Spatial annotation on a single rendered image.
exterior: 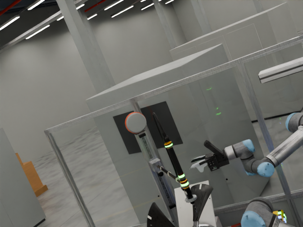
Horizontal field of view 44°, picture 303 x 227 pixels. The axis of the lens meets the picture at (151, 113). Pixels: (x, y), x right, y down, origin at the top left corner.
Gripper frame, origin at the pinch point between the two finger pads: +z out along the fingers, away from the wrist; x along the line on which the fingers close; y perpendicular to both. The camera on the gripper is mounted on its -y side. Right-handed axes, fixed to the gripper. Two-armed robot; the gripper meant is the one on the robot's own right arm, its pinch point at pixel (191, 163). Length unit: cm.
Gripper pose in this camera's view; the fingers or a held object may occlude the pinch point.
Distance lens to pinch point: 215.9
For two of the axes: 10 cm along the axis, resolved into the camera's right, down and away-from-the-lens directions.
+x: 1.3, -2.3, 9.6
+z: -9.1, 3.7, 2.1
